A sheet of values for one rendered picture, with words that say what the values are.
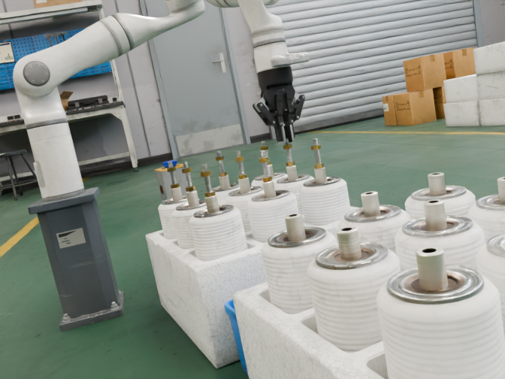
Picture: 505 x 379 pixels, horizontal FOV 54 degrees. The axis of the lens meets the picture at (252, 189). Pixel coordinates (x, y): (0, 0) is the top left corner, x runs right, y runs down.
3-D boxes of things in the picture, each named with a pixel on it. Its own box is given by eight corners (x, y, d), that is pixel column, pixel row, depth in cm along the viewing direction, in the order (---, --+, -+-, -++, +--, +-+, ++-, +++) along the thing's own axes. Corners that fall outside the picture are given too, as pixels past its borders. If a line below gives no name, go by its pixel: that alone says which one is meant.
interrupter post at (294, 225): (294, 244, 61) (288, 219, 60) (285, 241, 63) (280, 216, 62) (310, 239, 62) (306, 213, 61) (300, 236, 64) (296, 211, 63)
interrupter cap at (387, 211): (367, 228, 62) (366, 222, 62) (334, 220, 69) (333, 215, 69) (413, 213, 65) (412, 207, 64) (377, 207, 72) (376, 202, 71)
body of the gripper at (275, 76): (278, 67, 111) (285, 108, 112) (247, 71, 107) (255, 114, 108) (299, 61, 105) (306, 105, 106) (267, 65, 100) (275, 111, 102)
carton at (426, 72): (447, 85, 455) (443, 52, 451) (424, 89, 450) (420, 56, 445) (427, 88, 484) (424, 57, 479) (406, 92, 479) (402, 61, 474)
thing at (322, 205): (325, 259, 108) (311, 179, 105) (366, 259, 103) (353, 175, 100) (305, 275, 101) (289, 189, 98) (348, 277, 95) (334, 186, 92)
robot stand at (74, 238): (60, 332, 114) (26, 207, 110) (68, 310, 128) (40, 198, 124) (123, 315, 117) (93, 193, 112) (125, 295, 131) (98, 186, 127)
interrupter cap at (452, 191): (438, 204, 66) (437, 200, 66) (400, 200, 73) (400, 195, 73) (479, 192, 69) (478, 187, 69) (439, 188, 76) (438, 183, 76)
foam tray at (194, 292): (216, 370, 84) (195, 270, 81) (161, 305, 119) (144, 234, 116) (394, 297, 99) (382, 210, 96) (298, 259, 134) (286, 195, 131)
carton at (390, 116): (411, 119, 515) (407, 91, 510) (423, 119, 492) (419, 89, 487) (385, 125, 510) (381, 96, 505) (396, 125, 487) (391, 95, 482)
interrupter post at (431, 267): (433, 296, 39) (428, 257, 39) (412, 289, 41) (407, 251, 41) (456, 287, 40) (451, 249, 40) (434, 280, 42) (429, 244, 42)
